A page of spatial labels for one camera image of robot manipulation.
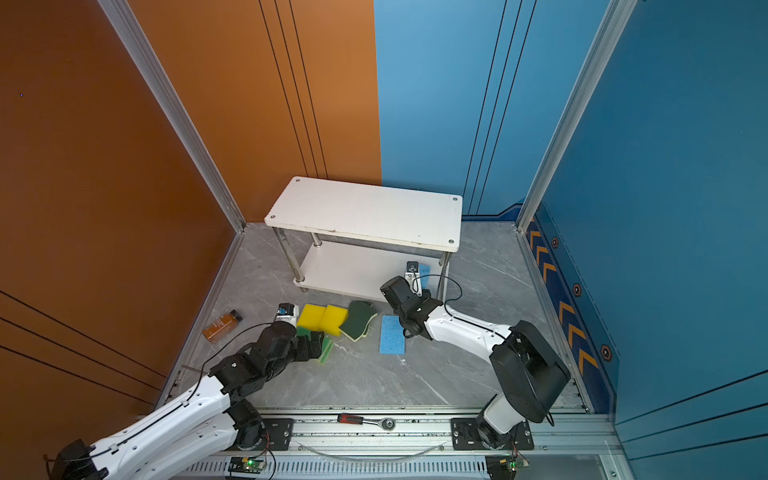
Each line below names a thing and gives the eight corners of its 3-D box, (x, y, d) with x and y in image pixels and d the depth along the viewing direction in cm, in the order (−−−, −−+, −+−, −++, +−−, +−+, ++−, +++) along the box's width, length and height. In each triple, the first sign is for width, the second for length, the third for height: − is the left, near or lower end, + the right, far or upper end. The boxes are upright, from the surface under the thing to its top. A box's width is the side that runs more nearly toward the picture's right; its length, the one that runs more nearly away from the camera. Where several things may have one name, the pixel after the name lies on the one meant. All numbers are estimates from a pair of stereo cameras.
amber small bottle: (208, 338, 92) (201, 332, 89) (237, 314, 98) (231, 307, 94) (215, 345, 91) (208, 339, 87) (245, 320, 96) (239, 314, 93)
